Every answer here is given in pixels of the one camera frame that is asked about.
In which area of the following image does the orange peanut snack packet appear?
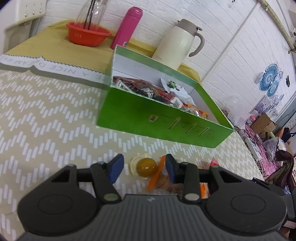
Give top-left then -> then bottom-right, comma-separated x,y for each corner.
146,154 -> 210,203

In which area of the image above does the yellow egg yolk packet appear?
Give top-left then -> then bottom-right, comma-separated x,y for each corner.
128,153 -> 158,180

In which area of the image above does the red snack pouch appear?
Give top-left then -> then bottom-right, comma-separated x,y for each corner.
113,76 -> 176,104

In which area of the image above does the white power strip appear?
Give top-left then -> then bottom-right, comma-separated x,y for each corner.
242,136 -> 262,161

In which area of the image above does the green cardboard box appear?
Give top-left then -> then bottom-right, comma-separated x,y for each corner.
97,46 -> 234,148

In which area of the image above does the chevron patterned table mat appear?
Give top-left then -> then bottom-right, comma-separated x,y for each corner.
1,54 -> 262,240

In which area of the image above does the brown cardboard box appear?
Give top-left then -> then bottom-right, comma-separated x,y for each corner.
250,113 -> 275,134

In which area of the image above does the white plastic bag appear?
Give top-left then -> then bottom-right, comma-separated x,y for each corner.
161,78 -> 195,106

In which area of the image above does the cream thermos jug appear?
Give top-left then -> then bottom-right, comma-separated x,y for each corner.
152,19 -> 205,70

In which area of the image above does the pink thermos bottle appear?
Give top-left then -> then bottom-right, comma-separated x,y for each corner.
110,6 -> 143,50

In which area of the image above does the red plastic basket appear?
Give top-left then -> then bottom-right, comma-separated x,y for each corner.
66,22 -> 112,47

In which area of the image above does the black straw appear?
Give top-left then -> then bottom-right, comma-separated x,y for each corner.
84,0 -> 95,30

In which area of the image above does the clear glass carafe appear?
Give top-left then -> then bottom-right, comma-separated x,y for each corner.
75,0 -> 108,30

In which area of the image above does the white countertop water dispenser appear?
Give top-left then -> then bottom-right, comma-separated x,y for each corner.
1,1 -> 46,54

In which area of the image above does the blue round wall decoration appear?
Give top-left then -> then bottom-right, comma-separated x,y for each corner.
255,64 -> 283,98

